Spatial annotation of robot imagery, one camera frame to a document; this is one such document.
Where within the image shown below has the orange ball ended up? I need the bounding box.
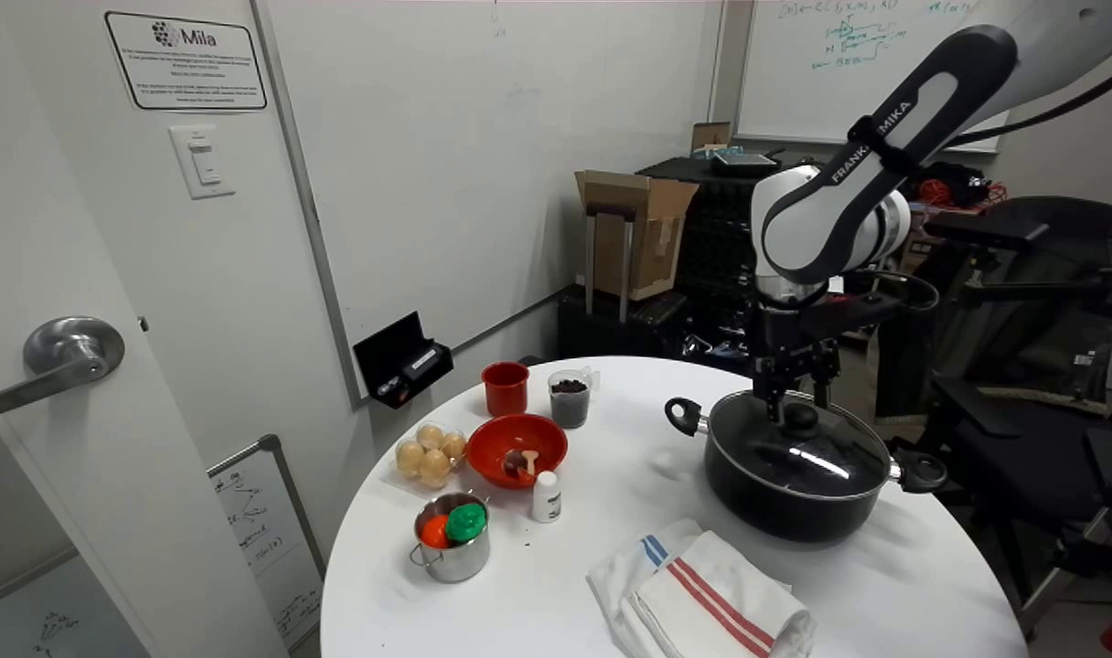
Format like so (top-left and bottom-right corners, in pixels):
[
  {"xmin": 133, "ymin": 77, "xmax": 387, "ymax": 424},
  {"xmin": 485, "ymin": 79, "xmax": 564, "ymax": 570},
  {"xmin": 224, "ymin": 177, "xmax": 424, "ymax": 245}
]
[{"xmin": 419, "ymin": 507, "xmax": 454, "ymax": 549}]

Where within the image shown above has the black cabinet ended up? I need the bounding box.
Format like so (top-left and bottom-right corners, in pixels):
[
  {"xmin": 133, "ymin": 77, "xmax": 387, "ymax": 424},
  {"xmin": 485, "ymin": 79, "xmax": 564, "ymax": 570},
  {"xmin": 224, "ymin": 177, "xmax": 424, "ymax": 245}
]
[{"xmin": 553, "ymin": 149, "xmax": 827, "ymax": 371}]

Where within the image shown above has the small brown box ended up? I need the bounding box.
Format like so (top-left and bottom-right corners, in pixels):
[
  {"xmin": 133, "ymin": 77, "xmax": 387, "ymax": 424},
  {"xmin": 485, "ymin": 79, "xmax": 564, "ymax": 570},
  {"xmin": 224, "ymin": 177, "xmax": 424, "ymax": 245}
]
[{"xmin": 688, "ymin": 116, "xmax": 736, "ymax": 159}]

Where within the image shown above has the green ball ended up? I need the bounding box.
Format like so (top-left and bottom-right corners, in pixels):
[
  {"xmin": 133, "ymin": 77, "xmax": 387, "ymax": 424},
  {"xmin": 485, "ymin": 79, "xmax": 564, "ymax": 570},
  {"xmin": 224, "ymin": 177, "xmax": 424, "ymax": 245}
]
[{"xmin": 442, "ymin": 502, "xmax": 489, "ymax": 544}]

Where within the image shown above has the beige bread piece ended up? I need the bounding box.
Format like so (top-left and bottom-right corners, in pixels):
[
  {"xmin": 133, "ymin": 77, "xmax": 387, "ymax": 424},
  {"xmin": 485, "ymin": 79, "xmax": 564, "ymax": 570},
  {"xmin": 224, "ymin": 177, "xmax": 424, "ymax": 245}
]
[{"xmin": 419, "ymin": 447, "xmax": 454, "ymax": 491}]

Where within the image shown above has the small leaning whiteboard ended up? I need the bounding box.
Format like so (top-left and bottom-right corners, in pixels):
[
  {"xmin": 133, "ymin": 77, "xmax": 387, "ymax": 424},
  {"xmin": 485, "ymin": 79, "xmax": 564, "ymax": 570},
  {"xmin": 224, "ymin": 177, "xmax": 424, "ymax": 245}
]
[{"xmin": 204, "ymin": 433, "xmax": 331, "ymax": 652}]

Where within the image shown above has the open cardboard box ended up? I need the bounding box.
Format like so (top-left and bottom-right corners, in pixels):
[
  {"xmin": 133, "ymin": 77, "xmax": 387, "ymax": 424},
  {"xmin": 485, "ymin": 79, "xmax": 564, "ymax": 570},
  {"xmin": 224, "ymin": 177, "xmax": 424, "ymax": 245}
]
[{"xmin": 572, "ymin": 168, "xmax": 703, "ymax": 323}]

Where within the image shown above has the black office chair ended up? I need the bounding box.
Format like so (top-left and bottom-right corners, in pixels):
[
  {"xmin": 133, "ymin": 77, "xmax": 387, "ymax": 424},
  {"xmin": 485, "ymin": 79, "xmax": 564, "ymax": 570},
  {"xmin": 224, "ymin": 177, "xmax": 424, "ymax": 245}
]
[{"xmin": 915, "ymin": 195, "xmax": 1112, "ymax": 635}]

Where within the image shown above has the black marker holder box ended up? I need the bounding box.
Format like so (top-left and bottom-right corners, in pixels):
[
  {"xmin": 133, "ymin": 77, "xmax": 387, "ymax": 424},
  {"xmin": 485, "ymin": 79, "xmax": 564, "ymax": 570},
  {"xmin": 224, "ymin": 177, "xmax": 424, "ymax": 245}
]
[{"xmin": 350, "ymin": 310, "xmax": 458, "ymax": 408}]

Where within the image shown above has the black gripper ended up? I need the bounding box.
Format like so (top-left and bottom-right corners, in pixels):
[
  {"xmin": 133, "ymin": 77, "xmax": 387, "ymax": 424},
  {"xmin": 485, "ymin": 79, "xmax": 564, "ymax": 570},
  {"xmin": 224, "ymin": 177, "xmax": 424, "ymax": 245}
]
[{"xmin": 749, "ymin": 299, "xmax": 855, "ymax": 407}]

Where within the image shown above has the red object on desk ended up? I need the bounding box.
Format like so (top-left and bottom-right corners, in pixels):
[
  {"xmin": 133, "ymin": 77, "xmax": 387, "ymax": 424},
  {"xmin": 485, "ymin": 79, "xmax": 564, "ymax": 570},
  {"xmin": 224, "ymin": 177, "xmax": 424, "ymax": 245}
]
[{"xmin": 915, "ymin": 177, "xmax": 987, "ymax": 213}]

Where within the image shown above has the white light switch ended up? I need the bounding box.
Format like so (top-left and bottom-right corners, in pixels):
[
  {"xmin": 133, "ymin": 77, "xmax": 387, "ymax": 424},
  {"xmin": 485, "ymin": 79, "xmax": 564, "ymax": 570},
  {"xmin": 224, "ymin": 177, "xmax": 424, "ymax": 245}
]
[{"xmin": 170, "ymin": 120, "xmax": 238, "ymax": 204}]

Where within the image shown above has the white door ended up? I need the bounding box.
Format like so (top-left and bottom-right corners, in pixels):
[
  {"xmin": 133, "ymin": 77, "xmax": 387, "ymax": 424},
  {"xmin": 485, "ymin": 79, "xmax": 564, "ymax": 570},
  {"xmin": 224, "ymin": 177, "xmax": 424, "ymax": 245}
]
[{"xmin": 0, "ymin": 0, "xmax": 293, "ymax": 658}]

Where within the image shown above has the black cable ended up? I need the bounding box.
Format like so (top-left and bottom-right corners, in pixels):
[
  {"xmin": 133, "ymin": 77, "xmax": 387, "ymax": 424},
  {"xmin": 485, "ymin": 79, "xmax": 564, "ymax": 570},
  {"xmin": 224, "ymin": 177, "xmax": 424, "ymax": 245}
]
[{"xmin": 945, "ymin": 44, "xmax": 1112, "ymax": 155}]

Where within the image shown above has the red bowl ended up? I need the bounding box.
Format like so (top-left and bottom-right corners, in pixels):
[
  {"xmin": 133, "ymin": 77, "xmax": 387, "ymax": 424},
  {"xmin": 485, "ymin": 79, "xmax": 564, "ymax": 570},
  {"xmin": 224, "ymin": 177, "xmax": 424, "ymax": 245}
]
[{"xmin": 463, "ymin": 412, "xmax": 572, "ymax": 495}]

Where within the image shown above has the glass lid with black knob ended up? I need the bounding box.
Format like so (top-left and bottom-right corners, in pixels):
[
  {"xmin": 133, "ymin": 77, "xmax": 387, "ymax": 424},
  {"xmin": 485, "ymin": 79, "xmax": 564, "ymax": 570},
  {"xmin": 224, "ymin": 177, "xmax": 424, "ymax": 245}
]
[{"xmin": 703, "ymin": 388, "xmax": 897, "ymax": 505}]

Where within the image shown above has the red cup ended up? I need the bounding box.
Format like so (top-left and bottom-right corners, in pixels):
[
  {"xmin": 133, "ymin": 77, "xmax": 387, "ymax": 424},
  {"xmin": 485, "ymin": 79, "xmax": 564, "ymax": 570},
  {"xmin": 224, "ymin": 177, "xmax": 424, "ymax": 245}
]
[{"xmin": 478, "ymin": 358, "xmax": 535, "ymax": 421}]

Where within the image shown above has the teal book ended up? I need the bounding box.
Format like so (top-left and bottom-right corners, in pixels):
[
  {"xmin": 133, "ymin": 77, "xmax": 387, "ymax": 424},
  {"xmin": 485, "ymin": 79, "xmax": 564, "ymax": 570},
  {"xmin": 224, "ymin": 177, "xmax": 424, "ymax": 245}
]
[{"xmin": 698, "ymin": 143, "xmax": 782, "ymax": 172}]

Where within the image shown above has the small white bottle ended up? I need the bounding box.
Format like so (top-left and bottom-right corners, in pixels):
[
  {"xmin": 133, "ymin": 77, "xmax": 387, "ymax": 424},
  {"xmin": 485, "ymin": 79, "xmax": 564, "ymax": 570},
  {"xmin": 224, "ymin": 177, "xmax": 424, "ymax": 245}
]
[{"xmin": 527, "ymin": 469, "xmax": 569, "ymax": 525}]

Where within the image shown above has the black pot with loop handles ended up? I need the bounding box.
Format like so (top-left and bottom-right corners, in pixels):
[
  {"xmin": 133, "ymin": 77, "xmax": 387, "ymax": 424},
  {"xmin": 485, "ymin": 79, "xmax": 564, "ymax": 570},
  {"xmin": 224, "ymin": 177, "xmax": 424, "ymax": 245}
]
[{"xmin": 661, "ymin": 388, "xmax": 952, "ymax": 544}]

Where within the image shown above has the large wall whiteboard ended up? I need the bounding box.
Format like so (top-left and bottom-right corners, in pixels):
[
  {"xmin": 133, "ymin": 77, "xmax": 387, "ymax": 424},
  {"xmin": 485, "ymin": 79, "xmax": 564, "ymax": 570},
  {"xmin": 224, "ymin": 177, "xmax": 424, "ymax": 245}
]
[{"xmin": 736, "ymin": 0, "xmax": 1112, "ymax": 159}]

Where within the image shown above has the metal cup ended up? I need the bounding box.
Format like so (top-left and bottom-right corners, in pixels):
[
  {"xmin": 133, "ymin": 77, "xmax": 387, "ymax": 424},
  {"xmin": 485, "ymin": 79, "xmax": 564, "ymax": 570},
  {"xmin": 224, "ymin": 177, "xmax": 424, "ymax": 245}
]
[{"xmin": 405, "ymin": 491, "xmax": 497, "ymax": 586}]

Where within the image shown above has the white towel with coloured stripes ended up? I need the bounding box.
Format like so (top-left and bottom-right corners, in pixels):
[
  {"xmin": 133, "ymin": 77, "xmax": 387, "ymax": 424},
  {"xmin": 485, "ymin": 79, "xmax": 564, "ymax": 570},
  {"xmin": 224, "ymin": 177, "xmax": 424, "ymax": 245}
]
[{"xmin": 586, "ymin": 519, "xmax": 820, "ymax": 658}]

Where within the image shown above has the silver door lever handle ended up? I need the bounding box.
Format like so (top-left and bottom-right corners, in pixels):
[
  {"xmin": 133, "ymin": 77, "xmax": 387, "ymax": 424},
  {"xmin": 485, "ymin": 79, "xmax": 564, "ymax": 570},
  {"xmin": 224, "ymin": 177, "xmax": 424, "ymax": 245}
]
[{"xmin": 0, "ymin": 315, "xmax": 127, "ymax": 424}]

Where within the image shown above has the white printed wall sign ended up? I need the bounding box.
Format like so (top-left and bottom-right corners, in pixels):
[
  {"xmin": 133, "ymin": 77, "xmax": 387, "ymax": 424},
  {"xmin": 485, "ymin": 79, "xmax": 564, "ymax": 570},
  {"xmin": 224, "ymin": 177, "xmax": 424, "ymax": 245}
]
[{"xmin": 103, "ymin": 8, "xmax": 272, "ymax": 114}]

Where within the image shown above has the glass cup with dark contents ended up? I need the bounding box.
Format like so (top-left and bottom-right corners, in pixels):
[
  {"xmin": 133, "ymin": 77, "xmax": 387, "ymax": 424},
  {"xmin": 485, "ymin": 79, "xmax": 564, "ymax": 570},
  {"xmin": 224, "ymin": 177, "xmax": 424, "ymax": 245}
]
[{"xmin": 545, "ymin": 371, "xmax": 592, "ymax": 433}]

